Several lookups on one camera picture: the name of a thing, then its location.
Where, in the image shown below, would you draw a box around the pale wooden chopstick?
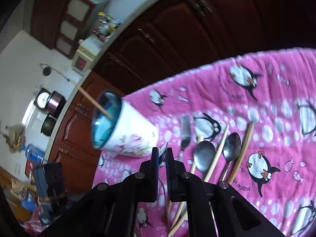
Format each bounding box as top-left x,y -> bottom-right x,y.
168,125 -> 230,236

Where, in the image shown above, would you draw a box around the steel fork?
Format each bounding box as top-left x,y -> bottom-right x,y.
178,115 -> 191,162

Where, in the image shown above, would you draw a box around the shiny steel spoon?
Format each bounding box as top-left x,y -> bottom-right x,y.
220,132 -> 242,181

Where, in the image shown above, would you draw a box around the thick wooden chopstick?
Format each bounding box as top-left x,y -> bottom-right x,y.
228,121 -> 254,185

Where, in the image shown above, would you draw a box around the white ceramic spoon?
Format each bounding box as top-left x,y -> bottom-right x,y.
159,142 -> 168,167

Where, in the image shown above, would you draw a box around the dark steel spoon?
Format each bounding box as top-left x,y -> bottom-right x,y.
193,140 -> 216,173

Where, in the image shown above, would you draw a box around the white floral utensil cup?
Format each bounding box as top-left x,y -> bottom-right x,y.
91,90 -> 159,158

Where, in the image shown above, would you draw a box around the dark wok bowl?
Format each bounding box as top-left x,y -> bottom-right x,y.
41,115 -> 56,137

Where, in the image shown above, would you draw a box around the pink penguin towel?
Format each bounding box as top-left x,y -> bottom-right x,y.
91,48 -> 316,237

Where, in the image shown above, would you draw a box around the rice cooker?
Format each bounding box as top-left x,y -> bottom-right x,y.
33,88 -> 66,118

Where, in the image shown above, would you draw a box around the cream microwave oven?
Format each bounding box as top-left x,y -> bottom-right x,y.
72,40 -> 101,75

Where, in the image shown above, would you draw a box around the condiment bottles group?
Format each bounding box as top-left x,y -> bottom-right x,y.
90,12 -> 122,43

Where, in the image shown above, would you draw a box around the dark wood lower cabinets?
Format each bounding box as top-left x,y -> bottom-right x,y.
50,0 -> 315,192

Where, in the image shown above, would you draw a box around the black wall cable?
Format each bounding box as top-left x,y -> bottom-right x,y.
39,63 -> 71,82

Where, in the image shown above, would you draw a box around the upper wall cabinet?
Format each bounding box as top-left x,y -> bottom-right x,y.
30,0 -> 110,59

